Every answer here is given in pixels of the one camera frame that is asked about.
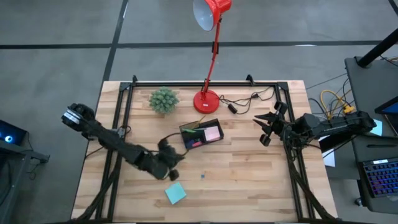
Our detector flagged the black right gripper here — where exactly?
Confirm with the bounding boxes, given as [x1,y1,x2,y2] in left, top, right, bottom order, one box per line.
[253,100,293,147]

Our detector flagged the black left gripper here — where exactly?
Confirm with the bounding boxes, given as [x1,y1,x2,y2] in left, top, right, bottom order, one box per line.
[157,138,187,182]

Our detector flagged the pink sticky note pad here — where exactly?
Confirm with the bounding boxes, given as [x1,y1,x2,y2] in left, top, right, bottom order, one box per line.
[203,125,221,142]

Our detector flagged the black mesh desk organizer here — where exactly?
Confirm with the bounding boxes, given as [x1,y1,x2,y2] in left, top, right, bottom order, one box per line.
[179,118,225,151]

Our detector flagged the teal sticky note pad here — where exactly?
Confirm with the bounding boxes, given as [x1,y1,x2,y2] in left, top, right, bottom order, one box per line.
[164,181,188,205]

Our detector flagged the artificial green plant white pot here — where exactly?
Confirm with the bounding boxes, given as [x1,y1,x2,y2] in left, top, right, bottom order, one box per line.
[149,86,180,115]

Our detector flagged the red desk lamp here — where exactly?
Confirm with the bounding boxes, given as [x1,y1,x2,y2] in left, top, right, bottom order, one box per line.
[192,0,233,114]

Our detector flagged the white paper sheet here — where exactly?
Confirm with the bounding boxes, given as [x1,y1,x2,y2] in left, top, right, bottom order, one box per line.
[318,135,336,168]

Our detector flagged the grey cart top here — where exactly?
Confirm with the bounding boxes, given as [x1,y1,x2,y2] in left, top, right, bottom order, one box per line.
[344,55,398,139]

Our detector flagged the light blue paper note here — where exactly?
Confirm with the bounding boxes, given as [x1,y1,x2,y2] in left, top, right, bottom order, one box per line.
[369,118,384,137]

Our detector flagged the laptop with blue screen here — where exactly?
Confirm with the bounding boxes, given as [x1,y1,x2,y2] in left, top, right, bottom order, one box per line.
[374,96,398,136]

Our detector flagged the grey keyboard cart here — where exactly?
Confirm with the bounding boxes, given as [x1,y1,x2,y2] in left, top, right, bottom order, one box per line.
[351,134,398,215]

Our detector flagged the backlit keyboard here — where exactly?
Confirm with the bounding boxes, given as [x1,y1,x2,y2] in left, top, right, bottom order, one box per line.
[359,157,398,198]

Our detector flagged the black pole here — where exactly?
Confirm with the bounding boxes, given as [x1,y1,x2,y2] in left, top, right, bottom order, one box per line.
[356,27,398,68]

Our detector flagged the black computer with blue light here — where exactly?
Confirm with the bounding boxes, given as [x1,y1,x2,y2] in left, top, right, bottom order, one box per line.
[0,119,28,146]

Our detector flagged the black equipment stand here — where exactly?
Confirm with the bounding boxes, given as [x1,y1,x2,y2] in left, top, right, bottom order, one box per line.
[0,139,50,224]

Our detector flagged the black lamp power cable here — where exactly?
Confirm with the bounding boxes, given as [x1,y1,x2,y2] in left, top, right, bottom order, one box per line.
[218,86,277,116]

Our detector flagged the black aluminium frame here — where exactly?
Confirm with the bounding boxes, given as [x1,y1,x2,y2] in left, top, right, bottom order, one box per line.
[73,73,338,223]

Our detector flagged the yellow cable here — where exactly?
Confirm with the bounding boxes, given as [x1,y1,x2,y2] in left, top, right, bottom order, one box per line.
[320,89,356,131]

